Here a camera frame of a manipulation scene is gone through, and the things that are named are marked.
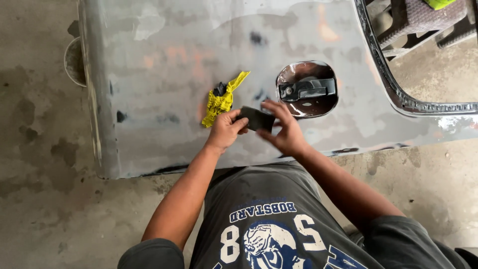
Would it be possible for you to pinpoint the grey sanded car door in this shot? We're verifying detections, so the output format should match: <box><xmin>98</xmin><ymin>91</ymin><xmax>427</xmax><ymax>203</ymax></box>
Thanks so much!
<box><xmin>78</xmin><ymin>0</ymin><xmax>478</xmax><ymax>180</ymax></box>

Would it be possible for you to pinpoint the yellow crumpled cloth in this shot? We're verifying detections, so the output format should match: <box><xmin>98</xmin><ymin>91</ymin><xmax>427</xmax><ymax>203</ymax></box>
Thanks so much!
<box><xmin>202</xmin><ymin>71</ymin><xmax>251</xmax><ymax>128</ymax></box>

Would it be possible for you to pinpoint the dark sanding block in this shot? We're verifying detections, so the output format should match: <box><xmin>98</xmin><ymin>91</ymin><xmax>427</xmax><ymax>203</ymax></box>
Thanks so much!
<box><xmin>237</xmin><ymin>106</ymin><xmax>276</xmax><ymax>133</ymax></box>

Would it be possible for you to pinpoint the grey round bucket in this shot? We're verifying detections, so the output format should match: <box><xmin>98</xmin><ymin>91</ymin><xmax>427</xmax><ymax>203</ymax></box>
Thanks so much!
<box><xmin>64</xmin><ymin>37</ymin><xmax>87</xmax><ymax>88</ymax></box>

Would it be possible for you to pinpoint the bright green object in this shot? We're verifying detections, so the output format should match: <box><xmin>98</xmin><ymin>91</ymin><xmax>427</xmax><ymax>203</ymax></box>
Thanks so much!
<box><xmin>424</xmin><ymin>0</ymin><xmax>458</xmax><ymax>10</ymax></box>

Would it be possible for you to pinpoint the person's left hand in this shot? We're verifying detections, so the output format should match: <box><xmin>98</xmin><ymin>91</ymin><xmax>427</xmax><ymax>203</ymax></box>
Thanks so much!
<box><xmin>205</xmin><ymin>109</ymin><xmax>249</xmax><ymax>154</ymax></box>

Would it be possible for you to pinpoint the grey printed t-shirt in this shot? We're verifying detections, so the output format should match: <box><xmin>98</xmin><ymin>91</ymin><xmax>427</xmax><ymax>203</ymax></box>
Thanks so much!
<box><xmin>118</xmin><ymin>161</ymin><xmax>478</xmax><ymax>269</ymax></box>

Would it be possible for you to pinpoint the black car door handle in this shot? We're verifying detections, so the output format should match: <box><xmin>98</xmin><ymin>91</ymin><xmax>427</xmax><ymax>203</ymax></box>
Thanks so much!
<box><xmin>279</xmin><ymin>78</ymin><xmax>337</xmax><ymax>102</ymax></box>

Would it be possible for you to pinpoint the person's right hand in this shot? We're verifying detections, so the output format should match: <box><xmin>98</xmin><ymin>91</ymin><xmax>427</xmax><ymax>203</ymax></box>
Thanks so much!
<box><xmin>256</xmin><ymin>99</ymin><xmax>307</xmax><ymax>157</ymax></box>

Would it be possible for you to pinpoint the brown plastic chair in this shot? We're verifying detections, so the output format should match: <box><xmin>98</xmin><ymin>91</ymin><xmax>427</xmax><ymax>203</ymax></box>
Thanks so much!
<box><xmin>366</xmin><ymin>0</ymin><xmax>478</xmax><ymax>60</ymax></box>

